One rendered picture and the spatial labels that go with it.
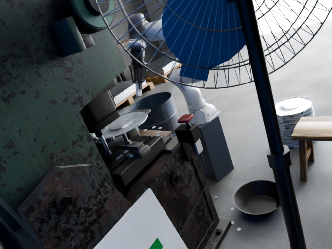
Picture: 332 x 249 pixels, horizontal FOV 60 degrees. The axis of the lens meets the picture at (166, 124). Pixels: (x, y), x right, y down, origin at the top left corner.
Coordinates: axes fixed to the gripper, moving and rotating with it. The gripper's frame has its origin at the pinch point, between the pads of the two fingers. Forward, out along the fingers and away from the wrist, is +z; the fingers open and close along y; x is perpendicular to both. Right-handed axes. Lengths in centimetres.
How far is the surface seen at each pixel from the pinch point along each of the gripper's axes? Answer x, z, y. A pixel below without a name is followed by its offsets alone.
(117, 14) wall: -249, -163, 373
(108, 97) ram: 23.2, 3.5, -7.3
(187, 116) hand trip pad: -2.2, 13.6, -32.2
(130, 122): 10.2, 16.4, -4.9
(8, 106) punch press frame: 70, 6, -25
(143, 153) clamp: 19.4, 28.0, -25.9
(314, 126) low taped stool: -82, 24, -59
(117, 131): 17.4, 20.1, -4.3
